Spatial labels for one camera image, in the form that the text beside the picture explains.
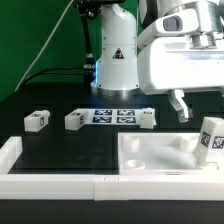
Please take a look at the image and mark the black cable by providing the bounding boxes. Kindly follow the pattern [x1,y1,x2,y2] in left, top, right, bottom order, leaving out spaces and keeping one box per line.
[23,67,96,86]

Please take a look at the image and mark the white square tabletop tray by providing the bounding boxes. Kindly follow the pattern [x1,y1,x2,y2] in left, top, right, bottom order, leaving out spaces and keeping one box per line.
[118,133,219,176]

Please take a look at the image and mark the marker sheet with tags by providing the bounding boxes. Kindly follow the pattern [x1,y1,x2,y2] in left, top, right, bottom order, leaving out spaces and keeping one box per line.
[73,108,158,127]

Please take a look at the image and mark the grey cable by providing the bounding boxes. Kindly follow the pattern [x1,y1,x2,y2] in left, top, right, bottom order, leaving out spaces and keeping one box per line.
[14,0,75,93]

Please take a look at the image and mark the white U-shaped fence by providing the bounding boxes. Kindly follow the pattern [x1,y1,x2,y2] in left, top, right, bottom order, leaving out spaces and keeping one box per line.
[0,137,224,201]

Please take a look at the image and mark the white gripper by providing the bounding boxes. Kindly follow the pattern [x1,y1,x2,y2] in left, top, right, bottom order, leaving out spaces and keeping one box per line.
[138,37,224,122]

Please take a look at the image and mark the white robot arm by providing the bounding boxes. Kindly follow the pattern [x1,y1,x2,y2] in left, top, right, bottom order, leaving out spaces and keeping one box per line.
[91,0,224,122]

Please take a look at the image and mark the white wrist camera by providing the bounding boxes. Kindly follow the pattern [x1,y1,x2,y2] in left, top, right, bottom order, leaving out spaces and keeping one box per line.
[137,7,224,50]

